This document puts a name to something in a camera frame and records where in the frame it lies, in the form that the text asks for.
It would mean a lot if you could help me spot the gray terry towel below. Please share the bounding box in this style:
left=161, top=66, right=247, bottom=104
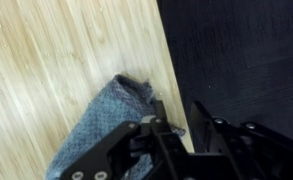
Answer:
left=45, top=73, right=187, bottom=180

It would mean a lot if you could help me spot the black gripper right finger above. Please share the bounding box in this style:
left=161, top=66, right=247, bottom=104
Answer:
left=189, top=100, right=293, bottom=180

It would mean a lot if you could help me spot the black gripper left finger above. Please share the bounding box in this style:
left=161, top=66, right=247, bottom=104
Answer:
left=59, top=99, right=189, bottom=180

